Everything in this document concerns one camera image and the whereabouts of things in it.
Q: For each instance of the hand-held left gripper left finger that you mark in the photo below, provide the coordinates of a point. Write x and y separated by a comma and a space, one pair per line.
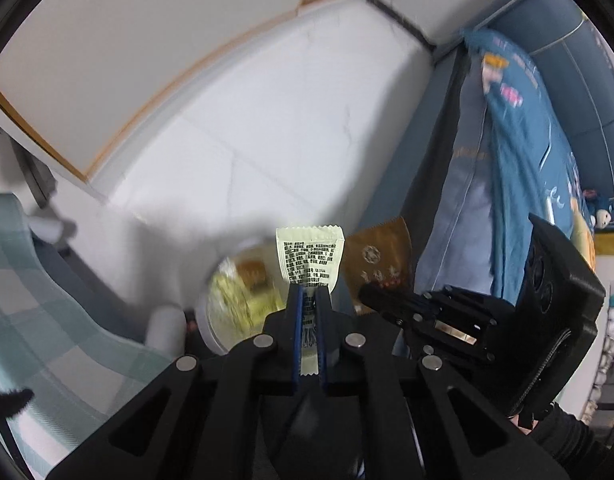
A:
297, 320

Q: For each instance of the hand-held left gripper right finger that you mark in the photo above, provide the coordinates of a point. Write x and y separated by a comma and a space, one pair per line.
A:
322, 320

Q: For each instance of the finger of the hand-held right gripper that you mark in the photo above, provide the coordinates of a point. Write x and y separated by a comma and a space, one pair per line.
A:
417, 310

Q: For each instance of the pale yellow barcode wrapper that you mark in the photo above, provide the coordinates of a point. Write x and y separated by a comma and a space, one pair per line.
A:
309, 260

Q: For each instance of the orange sachet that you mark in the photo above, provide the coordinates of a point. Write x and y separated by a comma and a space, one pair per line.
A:
379, 260

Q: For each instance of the white round trash bin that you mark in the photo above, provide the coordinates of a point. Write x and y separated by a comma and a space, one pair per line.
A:
209, 330

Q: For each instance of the person's left forearm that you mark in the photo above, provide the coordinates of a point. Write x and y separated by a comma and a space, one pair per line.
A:
7, 404

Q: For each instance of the person's right forearm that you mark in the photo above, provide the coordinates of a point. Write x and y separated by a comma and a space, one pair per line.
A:
567, 435

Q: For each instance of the person's right hand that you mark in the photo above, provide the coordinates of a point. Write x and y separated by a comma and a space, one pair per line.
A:
523, 422

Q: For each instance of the shelf with small items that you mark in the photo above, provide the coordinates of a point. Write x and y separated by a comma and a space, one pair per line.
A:
612, 350

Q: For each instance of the plush toy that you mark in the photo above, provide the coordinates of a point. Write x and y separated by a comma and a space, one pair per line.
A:
598, 210

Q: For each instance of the grey bed sheet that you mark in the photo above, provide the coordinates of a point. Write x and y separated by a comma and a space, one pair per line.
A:
462, 200

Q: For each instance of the blue printed duvet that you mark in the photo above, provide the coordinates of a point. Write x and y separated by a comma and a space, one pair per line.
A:
522, 150

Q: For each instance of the blue padded headboard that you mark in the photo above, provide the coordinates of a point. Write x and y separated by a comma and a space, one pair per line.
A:
577, 60

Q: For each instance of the teal checked tablecloth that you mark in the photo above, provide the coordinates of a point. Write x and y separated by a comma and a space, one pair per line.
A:
47, 320

